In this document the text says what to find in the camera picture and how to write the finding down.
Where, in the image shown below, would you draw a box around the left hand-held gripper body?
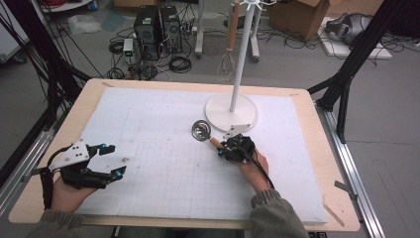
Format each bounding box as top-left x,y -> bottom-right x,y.
49,138 -> 112,190

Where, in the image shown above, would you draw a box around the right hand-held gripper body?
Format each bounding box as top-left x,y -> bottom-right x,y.
222,123 -> 256,163

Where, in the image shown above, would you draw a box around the coil of black cable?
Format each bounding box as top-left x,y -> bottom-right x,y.
168,55 -> 193,74

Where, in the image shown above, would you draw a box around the white foam board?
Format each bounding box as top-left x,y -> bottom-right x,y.
73,86 -> 328,224

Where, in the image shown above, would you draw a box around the metal ladle with wooden handle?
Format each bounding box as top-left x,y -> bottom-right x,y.
191,119 -> 226,151

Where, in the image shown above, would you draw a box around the small white device green display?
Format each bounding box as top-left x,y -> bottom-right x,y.
122,38 -> 135,58

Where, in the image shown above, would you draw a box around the white slab on floor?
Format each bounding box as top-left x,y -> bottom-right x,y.
318,16 -> 393,60

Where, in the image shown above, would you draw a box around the grey headset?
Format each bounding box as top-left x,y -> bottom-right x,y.
325,12 -> 372,46

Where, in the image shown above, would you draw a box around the person's right hand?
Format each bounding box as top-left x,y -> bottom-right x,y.
237,148 -> 270,193

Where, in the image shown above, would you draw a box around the slim black computer tower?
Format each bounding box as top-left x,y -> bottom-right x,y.
160,5 -> 183,54

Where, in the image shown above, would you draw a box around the aluminium rail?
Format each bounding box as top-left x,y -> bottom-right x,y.
0,128 -> 55,216
315,105 -> 385,238

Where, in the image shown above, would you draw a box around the grey metal bracket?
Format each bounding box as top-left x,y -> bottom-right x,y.
21,167 -> 44,183
334,179 -> 359,201

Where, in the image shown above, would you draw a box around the large black computer tower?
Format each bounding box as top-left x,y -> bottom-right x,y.
133,4 -> 162,61

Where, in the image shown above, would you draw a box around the right hand-held gripper cable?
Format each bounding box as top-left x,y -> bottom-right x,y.
242,147 -> 275,190

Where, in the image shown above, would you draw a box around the left hand-held gripper cable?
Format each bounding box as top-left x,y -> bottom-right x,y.
39,145 -> 72,211

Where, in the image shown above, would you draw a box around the mesh strainer with wooden handle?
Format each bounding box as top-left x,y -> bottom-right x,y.
217,2 -> 241,83

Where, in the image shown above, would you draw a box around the brown cardboard box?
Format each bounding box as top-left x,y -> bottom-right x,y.
268,0 -> 331,42

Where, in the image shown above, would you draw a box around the white utensil rack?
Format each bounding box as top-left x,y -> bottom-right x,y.
204,0 -> 277,133

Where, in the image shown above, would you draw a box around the clear plastic bag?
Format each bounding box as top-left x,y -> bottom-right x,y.
67,13 -> 103,36

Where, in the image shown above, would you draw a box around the hand-held gripper cable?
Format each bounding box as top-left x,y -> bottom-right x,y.
39,145 -> 72,211
242,147 -> 275,190

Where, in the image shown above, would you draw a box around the thin wooden stick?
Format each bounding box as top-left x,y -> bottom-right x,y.
322,201 -> 346,228

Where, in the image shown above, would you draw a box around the white stand leg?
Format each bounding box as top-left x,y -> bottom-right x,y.
194,0 -> 205,56
250,4 -> 262,63

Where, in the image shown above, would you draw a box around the black frame struts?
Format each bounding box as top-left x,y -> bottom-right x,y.
306,0 -> 420,144
0,0 -> 93,186

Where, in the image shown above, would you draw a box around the person's left hand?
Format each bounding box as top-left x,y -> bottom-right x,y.
51,178 -> 97,214

